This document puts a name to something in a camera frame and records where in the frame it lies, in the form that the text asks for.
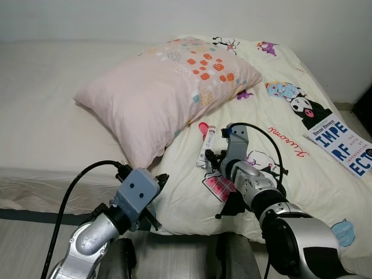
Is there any white squeeze tube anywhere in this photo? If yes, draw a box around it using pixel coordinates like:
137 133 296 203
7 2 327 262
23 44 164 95
196 125 219 169

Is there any pink dotted pillow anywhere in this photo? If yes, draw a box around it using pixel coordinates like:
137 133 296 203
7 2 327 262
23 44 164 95
74 37 263 169

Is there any dark grey robot left leg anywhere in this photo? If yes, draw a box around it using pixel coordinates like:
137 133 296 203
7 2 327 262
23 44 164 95
96 237 138 279

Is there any cream cartoon print quilt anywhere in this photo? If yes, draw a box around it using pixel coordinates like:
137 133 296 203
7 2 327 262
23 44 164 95
137 34 372 259

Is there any white blue lettered book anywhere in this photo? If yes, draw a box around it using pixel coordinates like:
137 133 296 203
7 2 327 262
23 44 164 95
304 113 372 178

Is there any teal bed base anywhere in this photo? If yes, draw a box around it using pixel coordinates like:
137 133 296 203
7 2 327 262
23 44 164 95
0 208 126 227

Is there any beige sheeted mattress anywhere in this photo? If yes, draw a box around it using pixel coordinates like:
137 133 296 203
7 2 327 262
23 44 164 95
0 40 192 213

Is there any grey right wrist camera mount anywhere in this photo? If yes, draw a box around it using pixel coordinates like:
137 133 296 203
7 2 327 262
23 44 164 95
223 124 251 169

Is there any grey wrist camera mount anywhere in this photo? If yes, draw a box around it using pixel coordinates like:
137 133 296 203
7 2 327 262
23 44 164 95
113 169 160 219
223 124 251 169

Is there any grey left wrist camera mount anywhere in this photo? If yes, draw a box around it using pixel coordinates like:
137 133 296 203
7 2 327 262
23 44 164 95
113 169 160 219

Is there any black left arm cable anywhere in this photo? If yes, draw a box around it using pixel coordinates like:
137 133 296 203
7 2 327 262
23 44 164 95
41 160 131 279

